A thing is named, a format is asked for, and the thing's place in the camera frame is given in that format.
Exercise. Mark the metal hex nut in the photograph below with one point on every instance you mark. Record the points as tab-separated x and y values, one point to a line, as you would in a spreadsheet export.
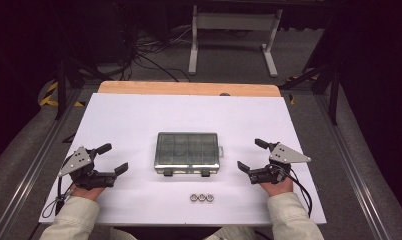
201	198
209	198
193	198

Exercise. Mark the person's right leg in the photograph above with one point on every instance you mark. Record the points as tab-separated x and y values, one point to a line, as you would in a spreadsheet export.
232	234

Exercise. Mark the aluminium rail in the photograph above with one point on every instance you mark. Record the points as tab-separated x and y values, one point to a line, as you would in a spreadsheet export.
32	170
352	166

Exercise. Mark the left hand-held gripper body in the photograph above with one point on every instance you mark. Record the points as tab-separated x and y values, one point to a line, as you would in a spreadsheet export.
78	162

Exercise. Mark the white metal stand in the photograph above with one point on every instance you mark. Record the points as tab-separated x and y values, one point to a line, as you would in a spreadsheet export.
235	21

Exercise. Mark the black metal stand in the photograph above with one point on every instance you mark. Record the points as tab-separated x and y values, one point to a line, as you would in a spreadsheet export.
334	96

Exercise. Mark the white board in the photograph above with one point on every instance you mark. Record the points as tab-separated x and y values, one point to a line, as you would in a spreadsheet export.
272	116

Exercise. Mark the person's left leg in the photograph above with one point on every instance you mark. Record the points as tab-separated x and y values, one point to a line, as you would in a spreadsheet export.
122	235

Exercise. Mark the black tripod stand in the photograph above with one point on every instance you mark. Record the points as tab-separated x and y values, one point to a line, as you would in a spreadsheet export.
61	90

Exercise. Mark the person's right hand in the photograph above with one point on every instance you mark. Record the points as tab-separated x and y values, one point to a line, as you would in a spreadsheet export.
279	188

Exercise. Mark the person's left hand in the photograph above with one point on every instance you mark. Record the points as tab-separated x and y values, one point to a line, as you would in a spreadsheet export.
87	194

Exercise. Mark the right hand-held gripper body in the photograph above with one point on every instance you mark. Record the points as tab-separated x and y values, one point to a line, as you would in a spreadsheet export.
284	154

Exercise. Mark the clear plastic compartment box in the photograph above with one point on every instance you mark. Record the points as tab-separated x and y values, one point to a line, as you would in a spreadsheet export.
187	151

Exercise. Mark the person's leg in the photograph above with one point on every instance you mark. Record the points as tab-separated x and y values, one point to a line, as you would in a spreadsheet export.
122	235
232	234

